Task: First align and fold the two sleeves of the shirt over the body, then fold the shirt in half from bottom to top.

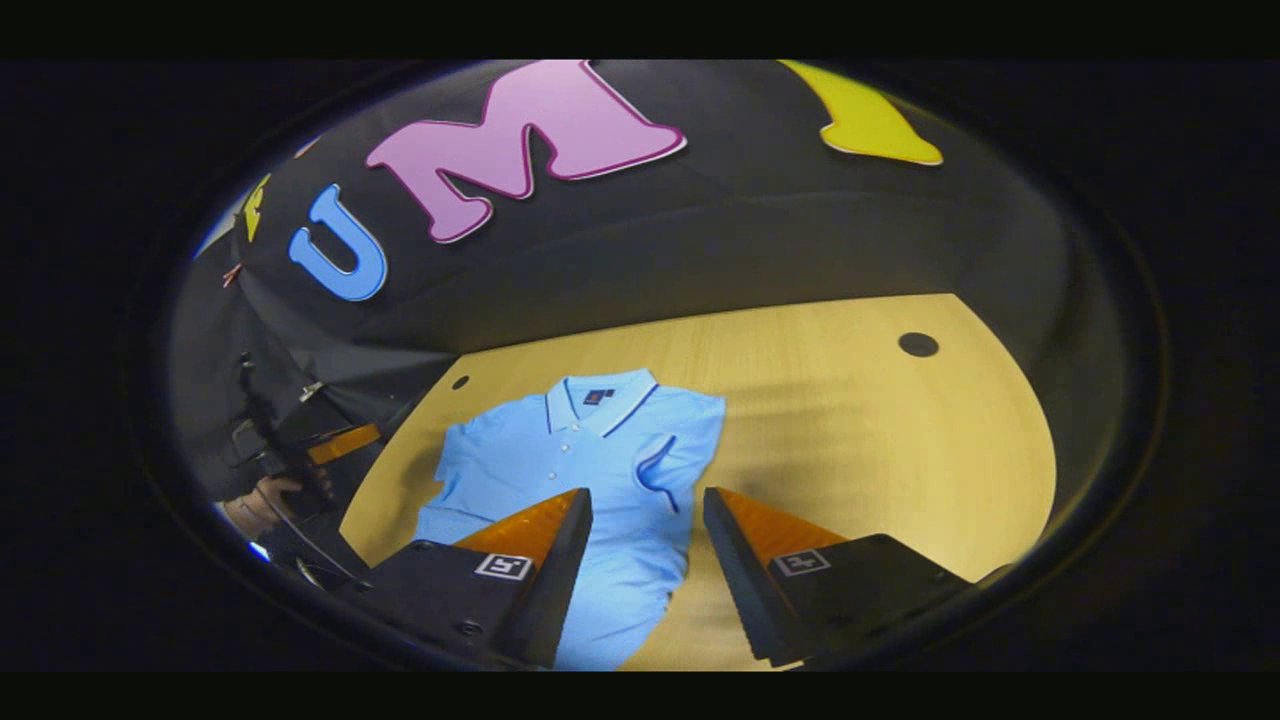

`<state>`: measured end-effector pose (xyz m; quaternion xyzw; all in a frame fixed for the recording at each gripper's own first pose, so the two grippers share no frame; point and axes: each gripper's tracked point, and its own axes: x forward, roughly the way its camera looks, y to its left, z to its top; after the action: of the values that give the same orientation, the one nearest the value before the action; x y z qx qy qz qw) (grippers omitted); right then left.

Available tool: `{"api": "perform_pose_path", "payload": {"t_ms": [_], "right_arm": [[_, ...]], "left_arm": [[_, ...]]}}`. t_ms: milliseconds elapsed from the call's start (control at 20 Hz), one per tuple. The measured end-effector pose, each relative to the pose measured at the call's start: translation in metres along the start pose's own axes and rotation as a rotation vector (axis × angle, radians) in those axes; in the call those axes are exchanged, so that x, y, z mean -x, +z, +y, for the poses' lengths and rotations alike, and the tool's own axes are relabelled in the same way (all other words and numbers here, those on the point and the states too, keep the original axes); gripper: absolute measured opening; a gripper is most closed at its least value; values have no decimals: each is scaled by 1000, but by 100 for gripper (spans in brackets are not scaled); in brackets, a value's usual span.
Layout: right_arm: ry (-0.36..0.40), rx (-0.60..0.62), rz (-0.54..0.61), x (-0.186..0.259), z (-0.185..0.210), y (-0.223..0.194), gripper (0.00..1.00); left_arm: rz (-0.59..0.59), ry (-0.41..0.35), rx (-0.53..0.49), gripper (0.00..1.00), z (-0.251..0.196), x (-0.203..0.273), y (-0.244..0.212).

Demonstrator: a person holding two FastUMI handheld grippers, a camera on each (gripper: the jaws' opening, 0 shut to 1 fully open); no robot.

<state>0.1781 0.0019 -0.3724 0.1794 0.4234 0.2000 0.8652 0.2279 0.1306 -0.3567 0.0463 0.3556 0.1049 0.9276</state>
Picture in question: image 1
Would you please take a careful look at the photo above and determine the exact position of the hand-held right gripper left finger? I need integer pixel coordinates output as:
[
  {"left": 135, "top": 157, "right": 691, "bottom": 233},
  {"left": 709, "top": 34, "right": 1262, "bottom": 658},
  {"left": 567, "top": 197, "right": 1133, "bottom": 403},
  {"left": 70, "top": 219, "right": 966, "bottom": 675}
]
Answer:
[{"left": 345, "top": 487, "right": 594, "bottom": 670}]

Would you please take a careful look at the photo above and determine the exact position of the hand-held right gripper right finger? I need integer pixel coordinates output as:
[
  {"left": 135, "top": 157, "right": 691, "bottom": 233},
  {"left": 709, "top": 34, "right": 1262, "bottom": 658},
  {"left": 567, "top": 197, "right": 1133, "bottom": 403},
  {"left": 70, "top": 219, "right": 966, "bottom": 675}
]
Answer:
[{"left": 702, "top": 486, "right": 1012, "bottom": 670}]

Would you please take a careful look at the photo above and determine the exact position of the light blue T-shirt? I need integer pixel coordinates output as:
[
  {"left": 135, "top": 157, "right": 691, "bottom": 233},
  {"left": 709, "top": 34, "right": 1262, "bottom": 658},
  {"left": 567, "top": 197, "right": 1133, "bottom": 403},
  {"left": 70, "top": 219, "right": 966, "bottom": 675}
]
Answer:
[{"left": 412, "top": 368, "right": 727, "bottom": 671}]

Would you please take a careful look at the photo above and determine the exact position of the black backdrop cloth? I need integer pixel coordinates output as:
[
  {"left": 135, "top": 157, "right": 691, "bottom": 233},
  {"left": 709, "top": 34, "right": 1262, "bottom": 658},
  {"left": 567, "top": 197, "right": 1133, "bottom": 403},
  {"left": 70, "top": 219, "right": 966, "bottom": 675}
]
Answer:
[{"left": 168, "top": 60, "right": 1136, "bottom": 561}]

